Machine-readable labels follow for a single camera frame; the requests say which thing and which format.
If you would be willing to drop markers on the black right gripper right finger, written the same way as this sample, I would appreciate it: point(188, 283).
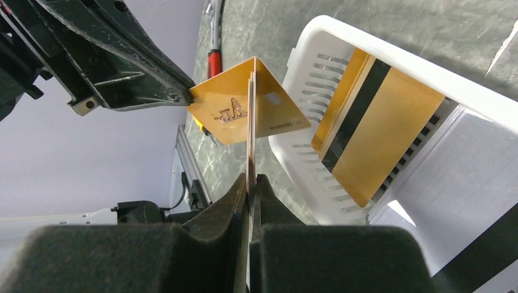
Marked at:
point(287, 255)

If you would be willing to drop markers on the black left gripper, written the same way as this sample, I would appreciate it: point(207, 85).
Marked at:
point(104, 42)

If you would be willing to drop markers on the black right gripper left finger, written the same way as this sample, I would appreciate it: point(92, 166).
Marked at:
point(205, 254)

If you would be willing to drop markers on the gold credit card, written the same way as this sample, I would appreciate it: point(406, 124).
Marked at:
point(374, 116)
point(242, 104)

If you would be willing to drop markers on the white plastic basket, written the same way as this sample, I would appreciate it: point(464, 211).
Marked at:
point(315, 67)

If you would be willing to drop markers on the orange utility knife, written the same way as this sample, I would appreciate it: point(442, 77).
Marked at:
point(214, 13)

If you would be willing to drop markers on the orange handled screwdriver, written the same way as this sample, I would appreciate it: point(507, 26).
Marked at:
point(205, 131)

